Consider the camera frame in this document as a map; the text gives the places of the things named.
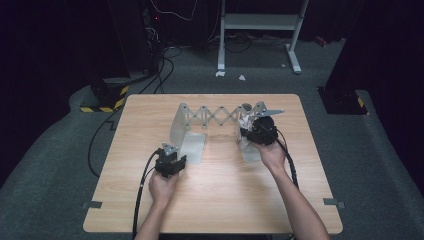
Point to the white metal stand frame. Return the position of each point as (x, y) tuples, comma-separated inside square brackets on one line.
[(260, 21)]

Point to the person's right hand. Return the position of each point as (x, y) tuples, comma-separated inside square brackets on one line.
[(271, 156)]

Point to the person's left hand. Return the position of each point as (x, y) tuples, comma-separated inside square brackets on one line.
[(163, 190)]

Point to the dark equipment rack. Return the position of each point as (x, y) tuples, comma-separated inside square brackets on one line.
[(133, 33)]

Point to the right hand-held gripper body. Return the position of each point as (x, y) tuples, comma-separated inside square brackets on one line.
[(263, 131)]

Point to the grey metal expandable rack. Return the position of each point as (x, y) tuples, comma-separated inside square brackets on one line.
[(190, 146)]

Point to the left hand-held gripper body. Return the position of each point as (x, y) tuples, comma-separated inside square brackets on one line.
[(166, 163)]

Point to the grey tape strip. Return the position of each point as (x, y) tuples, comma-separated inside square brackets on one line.
[(92, 204), (333, 202)]

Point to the white paper scrap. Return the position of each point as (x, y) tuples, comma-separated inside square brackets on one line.
[(220, 73), (242, 78)]

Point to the small red object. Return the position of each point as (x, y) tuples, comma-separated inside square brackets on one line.
[(321, 41)]

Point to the black yellow striped stand base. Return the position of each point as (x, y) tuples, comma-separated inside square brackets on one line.
[(343, 101), (110, 93)]

